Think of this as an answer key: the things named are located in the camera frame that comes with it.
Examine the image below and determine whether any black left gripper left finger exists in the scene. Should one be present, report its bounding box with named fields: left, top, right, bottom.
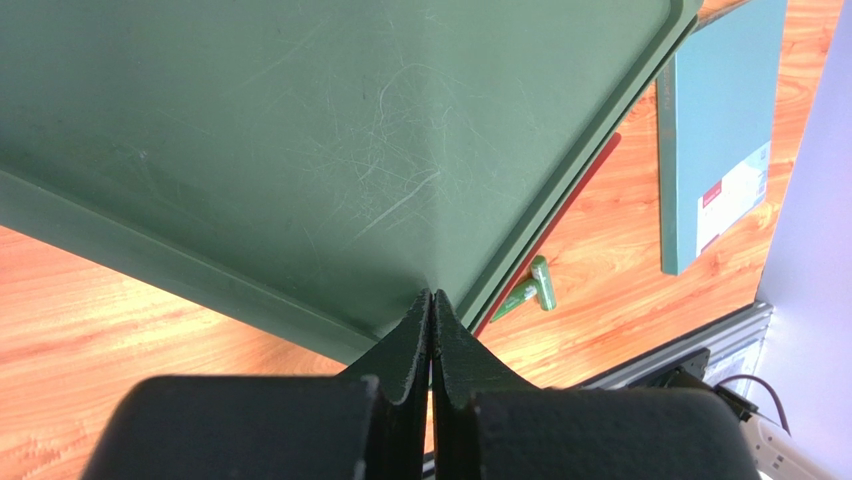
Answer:
left=83, top=291, right=432, bottom=479

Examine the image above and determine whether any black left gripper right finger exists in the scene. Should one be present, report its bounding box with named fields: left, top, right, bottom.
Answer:
left=432, top=291, right=758, bottom=479

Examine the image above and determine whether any green lip balm tube horizontal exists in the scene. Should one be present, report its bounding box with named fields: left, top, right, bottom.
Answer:
left=489, top=278, right=539, bottom=323

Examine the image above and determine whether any green lip balm tube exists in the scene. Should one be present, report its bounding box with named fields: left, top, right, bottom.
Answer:
left=530, top=255, right=557, bottom=311

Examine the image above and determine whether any drawer cabinet shell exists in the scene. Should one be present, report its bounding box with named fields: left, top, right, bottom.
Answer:
left=1, top=0, right=701, bottom=363

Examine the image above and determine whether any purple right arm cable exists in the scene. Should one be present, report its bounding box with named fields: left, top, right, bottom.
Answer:
left=715, top=373, right=792, bottom=437

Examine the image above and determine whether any aluminium rail frame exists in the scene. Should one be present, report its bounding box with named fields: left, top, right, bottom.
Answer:
left=578, top=301, right=774, bottom=389

